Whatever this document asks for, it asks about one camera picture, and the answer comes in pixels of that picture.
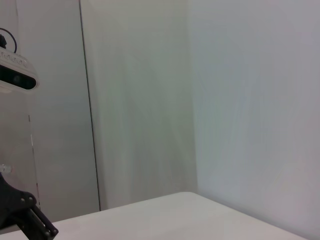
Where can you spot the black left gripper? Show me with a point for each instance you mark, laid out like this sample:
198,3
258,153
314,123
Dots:
12,202

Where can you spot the white wrist depth camera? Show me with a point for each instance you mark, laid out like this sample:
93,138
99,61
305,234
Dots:
15,75

